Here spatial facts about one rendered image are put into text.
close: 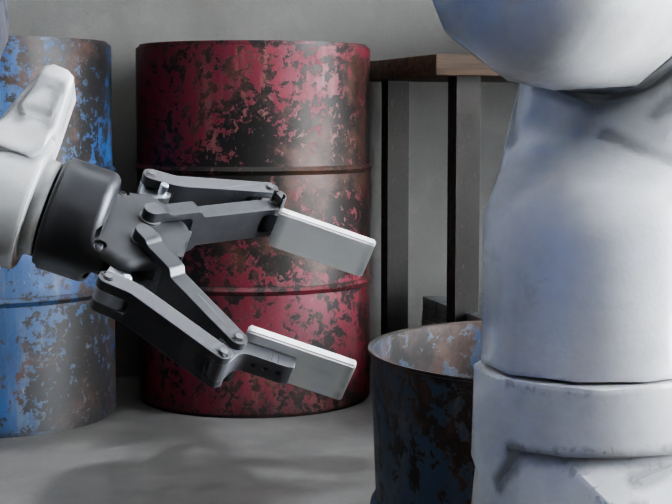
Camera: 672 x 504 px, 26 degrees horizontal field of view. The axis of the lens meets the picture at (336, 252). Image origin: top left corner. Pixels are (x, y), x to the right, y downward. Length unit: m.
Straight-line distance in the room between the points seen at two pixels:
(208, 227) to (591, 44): 0.41
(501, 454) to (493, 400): 0.03
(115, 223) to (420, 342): 0.73
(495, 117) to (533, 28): 3.59
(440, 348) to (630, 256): 0.96
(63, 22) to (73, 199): 3.03
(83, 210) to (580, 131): 0.33
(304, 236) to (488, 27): 0.40
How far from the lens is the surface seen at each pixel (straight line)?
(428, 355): 1.63
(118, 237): 0.93
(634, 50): 0.67
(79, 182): 0.93
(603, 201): 0.70
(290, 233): 1.01
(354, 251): 1.01
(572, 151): 0.74
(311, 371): 0.90
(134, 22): 3.96
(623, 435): 0.70
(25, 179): 0.92
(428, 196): 4.15
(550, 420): 0.70
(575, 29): 0.63
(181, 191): 1.00
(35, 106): 0.94
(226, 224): 0.99
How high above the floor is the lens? 0.72
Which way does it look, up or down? 6 degrees down
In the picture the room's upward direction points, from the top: straight up
